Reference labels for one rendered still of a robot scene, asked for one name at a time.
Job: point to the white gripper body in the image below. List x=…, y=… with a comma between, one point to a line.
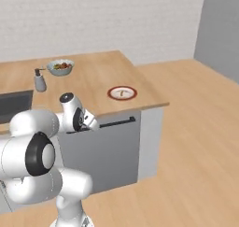
x=92, y=120

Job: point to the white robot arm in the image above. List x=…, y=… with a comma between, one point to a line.
x=29, y=156

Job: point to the red rimmed white plate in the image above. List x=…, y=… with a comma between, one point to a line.
x=122, y=93

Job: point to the brown piece of meat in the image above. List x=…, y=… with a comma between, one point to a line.
x=122, y=92

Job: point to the grey dishwasher door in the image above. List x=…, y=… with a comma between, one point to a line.
x=105, y=156

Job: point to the pale green salad bowl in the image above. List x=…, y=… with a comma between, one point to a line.
x=60, y=67

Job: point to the light grey counter end panel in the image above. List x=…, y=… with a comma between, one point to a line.
x=151, y=143

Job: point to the grey soap dispenser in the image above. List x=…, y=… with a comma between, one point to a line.
x=40, y=82

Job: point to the dark grey sink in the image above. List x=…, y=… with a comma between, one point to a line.
x=14, y=105

